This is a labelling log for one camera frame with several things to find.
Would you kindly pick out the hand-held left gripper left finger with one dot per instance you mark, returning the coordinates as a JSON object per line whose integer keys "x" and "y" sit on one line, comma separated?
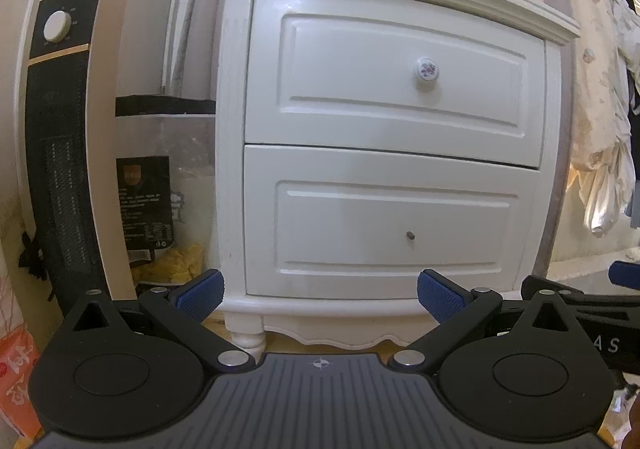
{"x": 202, "y": 291}

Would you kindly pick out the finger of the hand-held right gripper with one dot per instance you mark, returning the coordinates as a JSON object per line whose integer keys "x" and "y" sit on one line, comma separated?
{"x": 625, "y": 275}
{"x": 590, "y": 298}

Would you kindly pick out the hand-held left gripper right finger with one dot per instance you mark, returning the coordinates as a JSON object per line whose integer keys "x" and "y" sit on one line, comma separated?
{"x": 440, "y": 296}

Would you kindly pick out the white drawer without knob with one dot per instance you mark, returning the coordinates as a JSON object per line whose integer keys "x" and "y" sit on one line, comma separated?
{"x": 350, "y": 219}

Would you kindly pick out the floral ceramic drawer knob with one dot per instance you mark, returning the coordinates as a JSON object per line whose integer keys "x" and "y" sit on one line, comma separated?
{"x": 426, "y": 68}

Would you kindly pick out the white drawer with floral knob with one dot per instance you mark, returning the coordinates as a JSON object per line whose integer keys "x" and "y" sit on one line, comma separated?
{"x": 350, "y": 64}

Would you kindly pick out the yellow crumpled cloth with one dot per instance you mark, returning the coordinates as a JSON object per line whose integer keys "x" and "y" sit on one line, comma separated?
{"x": 175, "y": 264}

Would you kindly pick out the black labelled packet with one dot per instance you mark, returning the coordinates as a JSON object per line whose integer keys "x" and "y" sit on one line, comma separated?
{"x": 145, "y": 204}

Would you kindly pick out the clear plastic bag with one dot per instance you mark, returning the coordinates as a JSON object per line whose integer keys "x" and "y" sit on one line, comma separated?
{"x": 190, "y": 139}

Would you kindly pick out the white wooden nightstand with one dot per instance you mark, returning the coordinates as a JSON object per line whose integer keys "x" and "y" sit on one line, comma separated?
{"x": 230, "y": 129}

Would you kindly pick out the black ribbon bow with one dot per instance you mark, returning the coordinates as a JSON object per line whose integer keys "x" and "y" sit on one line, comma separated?
{"x": 32, "y": 256}

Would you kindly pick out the cream printed hanging garment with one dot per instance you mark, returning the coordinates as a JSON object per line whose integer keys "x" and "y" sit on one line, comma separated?
{"x": 595, "y": 104}

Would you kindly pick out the cream and black tower heater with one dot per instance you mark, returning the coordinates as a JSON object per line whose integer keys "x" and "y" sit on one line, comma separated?
{"x": 60, "y": 154}

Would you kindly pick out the red and white bag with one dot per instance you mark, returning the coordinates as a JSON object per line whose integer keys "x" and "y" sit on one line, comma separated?
{"x": 17, "y": 369}

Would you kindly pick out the dark hanging garment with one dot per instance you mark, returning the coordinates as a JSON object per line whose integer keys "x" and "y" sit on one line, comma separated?
{"x": 631, "y": 29}

